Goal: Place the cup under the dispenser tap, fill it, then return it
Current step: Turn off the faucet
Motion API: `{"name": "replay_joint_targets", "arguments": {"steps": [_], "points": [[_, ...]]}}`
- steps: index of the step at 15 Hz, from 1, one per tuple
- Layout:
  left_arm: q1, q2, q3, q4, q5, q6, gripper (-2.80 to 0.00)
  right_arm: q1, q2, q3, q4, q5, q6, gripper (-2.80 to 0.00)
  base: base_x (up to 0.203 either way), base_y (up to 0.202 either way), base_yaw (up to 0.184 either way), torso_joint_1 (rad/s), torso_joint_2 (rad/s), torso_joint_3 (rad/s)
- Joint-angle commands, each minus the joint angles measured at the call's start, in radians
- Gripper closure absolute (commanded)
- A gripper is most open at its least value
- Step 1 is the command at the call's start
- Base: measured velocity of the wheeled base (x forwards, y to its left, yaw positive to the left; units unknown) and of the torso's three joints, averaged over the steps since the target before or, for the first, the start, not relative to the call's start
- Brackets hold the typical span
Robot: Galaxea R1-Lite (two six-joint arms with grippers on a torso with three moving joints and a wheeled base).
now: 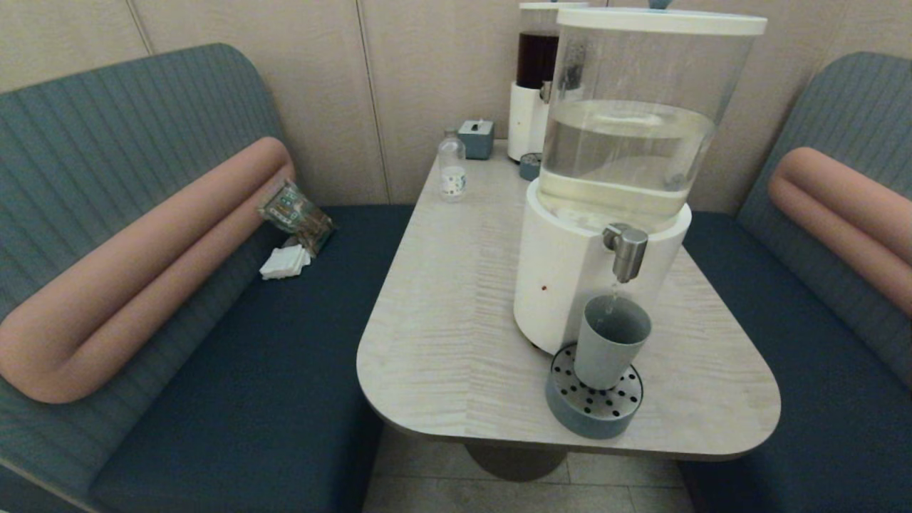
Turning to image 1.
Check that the metal dispenser tap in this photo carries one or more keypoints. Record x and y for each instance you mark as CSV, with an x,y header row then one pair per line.
x,y
628,253

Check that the grey-blue plastic cup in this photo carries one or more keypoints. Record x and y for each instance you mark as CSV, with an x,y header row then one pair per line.
x,y
611,342

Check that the small clear bottle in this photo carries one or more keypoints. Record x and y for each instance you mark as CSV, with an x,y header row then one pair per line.
x,y
452,168

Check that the small blue drip tray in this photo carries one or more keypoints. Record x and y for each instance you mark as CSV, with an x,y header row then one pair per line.
x,y
529,166

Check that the small blue box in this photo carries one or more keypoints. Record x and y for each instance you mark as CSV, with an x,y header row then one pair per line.
x,y
476,140

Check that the white napkin stack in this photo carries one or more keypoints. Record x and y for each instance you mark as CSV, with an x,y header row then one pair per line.
x,y
285,262

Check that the dark drink dispenser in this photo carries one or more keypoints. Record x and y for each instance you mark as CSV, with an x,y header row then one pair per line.
x,y
536,71

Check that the large clear water dispenser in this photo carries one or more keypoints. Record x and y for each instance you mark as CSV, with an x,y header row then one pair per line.
x,y
627,142

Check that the blue perforated drip tray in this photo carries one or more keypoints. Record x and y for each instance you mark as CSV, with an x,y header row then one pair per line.
x,y
593,415

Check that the teal bench with snack packet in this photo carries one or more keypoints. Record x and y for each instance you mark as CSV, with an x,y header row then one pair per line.
x,y
249,370

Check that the long folded pink bolster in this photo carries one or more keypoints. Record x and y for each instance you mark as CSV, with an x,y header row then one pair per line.
x,y
142,263

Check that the short pink bolster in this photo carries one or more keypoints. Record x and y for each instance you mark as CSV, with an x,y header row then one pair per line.
x,y
841,210

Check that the teal bench without items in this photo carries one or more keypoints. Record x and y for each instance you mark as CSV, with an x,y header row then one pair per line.
x,y
819,399

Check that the ribbed table pedestal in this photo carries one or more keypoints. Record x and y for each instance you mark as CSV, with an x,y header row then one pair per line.
x,y
516,463

